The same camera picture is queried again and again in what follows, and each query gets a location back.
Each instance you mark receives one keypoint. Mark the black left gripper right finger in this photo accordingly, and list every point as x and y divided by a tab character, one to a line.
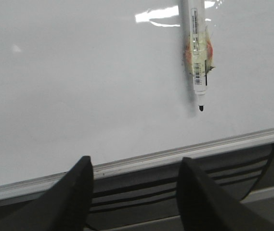
205	206

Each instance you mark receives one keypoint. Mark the white black-tip whiteboard marker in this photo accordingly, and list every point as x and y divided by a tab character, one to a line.
198	47

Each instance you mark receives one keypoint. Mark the red magnet taped on marker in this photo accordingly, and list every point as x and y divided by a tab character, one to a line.
187	52

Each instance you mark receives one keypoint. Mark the grey metal whiteboard stand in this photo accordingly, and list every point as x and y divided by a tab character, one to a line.
264	188

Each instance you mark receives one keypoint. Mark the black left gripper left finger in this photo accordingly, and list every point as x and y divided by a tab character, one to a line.
64	207

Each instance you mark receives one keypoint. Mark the large white whiteboard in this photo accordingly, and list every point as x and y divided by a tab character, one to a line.
107	78

